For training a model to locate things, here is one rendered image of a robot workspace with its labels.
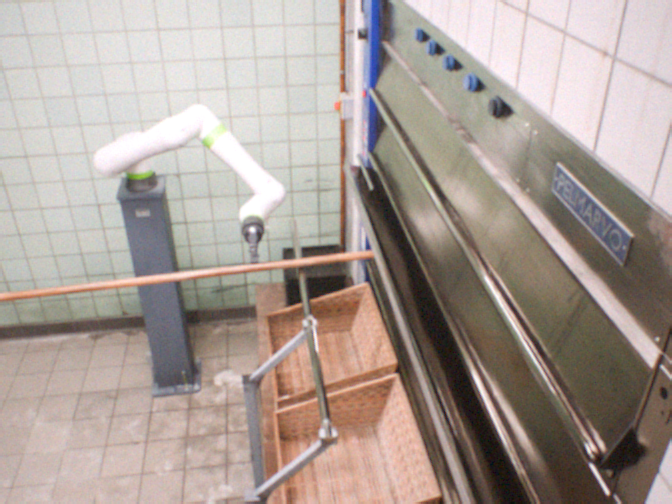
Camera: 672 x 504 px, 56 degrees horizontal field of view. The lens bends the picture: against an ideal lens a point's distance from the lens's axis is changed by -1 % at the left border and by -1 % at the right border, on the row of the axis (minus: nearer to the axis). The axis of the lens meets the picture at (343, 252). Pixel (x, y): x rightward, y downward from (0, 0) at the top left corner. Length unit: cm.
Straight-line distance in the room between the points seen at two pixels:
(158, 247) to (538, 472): 224
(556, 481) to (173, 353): 255
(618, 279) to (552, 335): 21
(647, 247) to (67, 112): 304
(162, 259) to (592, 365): 240
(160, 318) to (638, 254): 271
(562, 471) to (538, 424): 11
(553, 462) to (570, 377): 22
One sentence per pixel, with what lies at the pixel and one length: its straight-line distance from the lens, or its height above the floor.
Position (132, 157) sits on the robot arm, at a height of 145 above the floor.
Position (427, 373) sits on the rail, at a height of 144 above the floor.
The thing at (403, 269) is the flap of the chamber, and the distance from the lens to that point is 194.
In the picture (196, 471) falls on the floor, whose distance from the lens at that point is 325.
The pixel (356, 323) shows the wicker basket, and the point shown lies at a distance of 294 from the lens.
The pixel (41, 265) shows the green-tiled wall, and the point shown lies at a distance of 401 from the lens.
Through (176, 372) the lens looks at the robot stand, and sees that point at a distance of 358.
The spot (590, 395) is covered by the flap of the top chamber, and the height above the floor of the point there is 176.
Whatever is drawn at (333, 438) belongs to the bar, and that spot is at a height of 117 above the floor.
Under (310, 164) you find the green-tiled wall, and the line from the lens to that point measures 357.
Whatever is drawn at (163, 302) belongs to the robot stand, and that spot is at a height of 59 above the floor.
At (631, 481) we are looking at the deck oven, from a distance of 104.
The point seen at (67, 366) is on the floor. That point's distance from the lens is 402.
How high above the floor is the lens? 247
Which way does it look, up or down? 32 degrees down
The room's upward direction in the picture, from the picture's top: straight up
